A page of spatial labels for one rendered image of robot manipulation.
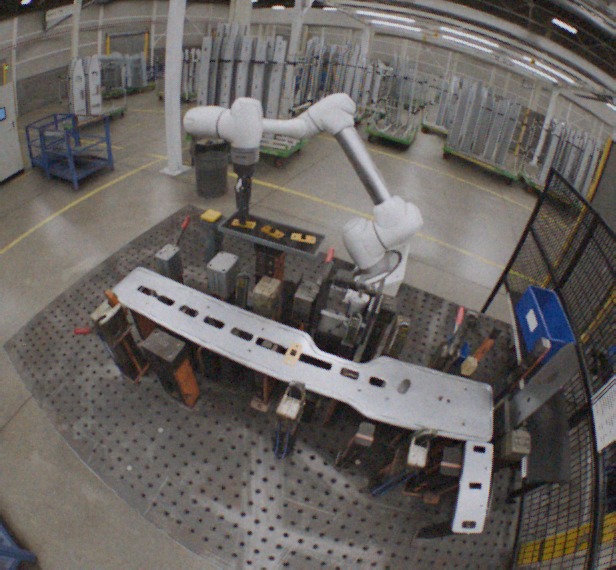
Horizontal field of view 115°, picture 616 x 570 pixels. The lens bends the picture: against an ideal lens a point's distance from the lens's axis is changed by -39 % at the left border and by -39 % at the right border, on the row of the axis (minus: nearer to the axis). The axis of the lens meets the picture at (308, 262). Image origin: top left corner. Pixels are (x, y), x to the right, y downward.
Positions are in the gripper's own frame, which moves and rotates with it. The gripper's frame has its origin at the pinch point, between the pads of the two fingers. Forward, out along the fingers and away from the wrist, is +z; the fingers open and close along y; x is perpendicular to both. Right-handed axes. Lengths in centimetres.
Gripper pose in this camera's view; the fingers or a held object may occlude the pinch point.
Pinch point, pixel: (243, 214)
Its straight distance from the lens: 114.6
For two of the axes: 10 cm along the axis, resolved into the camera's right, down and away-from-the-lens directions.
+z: -1.1, 7.8, 6.1
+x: 9.8, 1.9, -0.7
